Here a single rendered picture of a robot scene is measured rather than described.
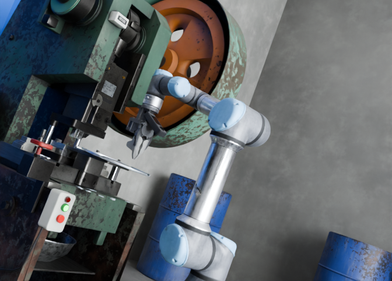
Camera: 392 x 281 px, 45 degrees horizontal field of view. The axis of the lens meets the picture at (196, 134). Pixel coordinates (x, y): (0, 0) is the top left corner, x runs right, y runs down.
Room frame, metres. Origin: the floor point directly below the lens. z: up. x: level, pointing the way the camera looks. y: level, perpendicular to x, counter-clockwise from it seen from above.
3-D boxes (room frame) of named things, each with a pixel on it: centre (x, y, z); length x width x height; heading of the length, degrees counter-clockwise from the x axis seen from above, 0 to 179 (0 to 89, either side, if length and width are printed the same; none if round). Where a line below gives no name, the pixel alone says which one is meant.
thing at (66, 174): (2.03, 0.48, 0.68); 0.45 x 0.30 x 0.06; 145
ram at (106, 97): (2.01, 0.45, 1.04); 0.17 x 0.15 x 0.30; 55
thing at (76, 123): (2.04, 0.49, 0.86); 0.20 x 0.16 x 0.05; 145
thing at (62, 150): (2.03, 0.48, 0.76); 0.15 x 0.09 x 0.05; 145
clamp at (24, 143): (1.89, 0.58, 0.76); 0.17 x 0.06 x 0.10; 145
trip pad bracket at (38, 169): (1.65, 0.47, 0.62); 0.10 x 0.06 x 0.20; 145
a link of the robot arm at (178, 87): (1.77, 0.13, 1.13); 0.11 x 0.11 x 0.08; 40
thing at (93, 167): (1.93, 0.34, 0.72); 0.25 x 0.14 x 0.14; 55
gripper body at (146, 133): (1.84, 0.21, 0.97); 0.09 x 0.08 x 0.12; 55
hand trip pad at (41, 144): (1.63, 0.48, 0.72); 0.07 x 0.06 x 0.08; 55
